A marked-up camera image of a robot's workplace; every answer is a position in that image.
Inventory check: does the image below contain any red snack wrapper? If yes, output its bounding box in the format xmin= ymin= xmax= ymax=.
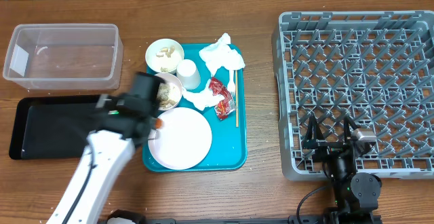
xmin=208 ymin=77 xmax=237 ymax=120

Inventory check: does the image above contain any black plastic tray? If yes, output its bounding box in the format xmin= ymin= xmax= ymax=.
xmin=9 ymin=95 xmax=100 ymax=160

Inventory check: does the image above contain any crumpled white napkin top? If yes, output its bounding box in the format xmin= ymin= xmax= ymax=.
xmin=199 ymin=33 xmax=245 ymax=77

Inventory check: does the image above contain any orange carrot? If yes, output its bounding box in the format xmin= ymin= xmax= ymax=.
xmin=154 ymin=118 xmax=163 ymax=129

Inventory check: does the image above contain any white bowl with peanuts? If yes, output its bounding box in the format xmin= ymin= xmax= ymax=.
xmin=145 ymin=39 xmax=184 ymax=74

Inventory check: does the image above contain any crumpled white napkin middle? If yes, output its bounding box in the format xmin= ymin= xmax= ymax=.
xmin=182 ymin=79 xmax=224 ymax=111

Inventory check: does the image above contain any crumpled white napkin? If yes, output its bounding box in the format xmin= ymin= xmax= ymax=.
xmin=182 ymin=79 xmax=224 ymax=111
xmin=199 ymin=33 xmax=245 ymax=77

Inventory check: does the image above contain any wooden chopstick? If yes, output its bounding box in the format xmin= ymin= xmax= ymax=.
xmin=235 ymin=71 xmax=239 ymax=128

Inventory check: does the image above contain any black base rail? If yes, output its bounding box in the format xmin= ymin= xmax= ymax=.
xmin=101 ymin=214 xmax=383 ymax=224

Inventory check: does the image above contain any pink bowl with food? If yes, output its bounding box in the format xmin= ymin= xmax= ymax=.
xmin=156 ymin=73 xmax=183 ymax=111

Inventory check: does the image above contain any grey dishwasher rack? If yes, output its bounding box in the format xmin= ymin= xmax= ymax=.
xmin=271 ymin=10 xmax=433 ymax=181

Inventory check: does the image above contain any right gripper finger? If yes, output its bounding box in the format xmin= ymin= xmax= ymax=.
xmin=343 ymin=115 xmax=359 ymax=143
xmin=303 ymin=115 xmax=325 ymax=143

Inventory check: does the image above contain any teal serving tray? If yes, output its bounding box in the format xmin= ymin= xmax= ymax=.
xmin=142 ymin=43 xmax=248 ymax=172

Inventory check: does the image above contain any large white plate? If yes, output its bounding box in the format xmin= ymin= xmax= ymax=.
xmin=148 ymin=107 xmax=212 ymax=170

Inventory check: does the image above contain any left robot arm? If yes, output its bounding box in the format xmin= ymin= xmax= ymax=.
xmin=48 ymin=72 xmax=165 ymax=223

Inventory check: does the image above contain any white plastic fork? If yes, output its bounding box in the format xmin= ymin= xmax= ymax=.
xmin=226 ymin=70 xmax=236 ymax=97

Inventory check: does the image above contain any clear plastic bin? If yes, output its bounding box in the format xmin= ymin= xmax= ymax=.
xmin=3 ymin=23 xmax=123 ymax=90

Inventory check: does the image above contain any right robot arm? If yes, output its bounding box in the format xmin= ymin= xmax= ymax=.
xmin=296 ymin=115 xmax=382 ymax=224

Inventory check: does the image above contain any white paper cup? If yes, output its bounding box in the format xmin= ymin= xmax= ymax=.
xmin=176 ymin=59 xmax=201 ymax=90

